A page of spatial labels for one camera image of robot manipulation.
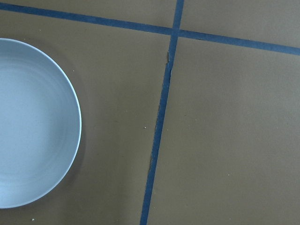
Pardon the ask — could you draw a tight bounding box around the blue plate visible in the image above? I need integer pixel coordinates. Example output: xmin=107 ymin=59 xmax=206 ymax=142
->
xmin=0 ymin=38 xmax=82 ymax=209

